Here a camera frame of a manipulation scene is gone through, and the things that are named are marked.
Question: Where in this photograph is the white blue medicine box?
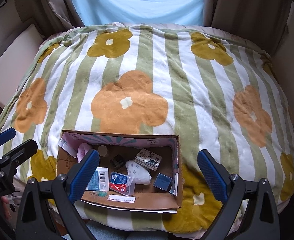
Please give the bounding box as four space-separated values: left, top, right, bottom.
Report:
86 167 109 191

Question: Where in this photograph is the pink sock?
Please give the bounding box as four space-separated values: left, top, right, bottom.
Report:
76 142 92 163

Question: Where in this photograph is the clear case red blue card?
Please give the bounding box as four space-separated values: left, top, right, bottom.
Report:
109 172 136 196

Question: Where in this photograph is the beige round tin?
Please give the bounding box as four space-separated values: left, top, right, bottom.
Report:
97 145 108 157

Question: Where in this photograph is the black round jar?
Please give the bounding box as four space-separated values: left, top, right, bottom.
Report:
110 154 126 170

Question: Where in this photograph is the small dark blue box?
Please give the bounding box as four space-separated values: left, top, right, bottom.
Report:
153 173 172 191

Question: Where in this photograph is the white patterned cloth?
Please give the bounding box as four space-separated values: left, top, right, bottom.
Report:
125 160 151 185

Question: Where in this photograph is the floral black white packet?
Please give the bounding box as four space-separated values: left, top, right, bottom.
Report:
135 149 162 171

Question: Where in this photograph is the person's hand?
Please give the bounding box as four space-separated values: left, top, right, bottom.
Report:
0 196 11 221

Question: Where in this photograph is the beige headboard panel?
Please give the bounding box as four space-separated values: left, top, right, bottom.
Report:
0 0 43 108

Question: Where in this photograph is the open cardboard box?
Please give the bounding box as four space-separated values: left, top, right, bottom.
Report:
57 130 182 213

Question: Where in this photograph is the floral striped blanket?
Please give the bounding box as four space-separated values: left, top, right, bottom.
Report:
0 23 294 237

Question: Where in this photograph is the brown left curtain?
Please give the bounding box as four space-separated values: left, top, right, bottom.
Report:
14 0 84 37

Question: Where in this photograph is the brown curtain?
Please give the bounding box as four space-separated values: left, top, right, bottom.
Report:
203 0 292 55
14 0 84 37

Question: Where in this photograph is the brown right curtain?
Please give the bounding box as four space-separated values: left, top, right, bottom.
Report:
203 0 292 55

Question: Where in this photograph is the light blue sheet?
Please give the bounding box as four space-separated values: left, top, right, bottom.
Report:
72 0 204 25

